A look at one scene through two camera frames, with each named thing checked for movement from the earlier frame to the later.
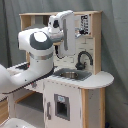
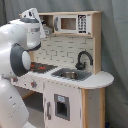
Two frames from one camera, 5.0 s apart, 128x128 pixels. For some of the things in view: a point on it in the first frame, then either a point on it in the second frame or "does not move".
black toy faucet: x=81 y=66 does not move
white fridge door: x=62 y=105 does not move
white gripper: x=64 y=23 to x=33 y=27
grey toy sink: x=72 y=73 does not move
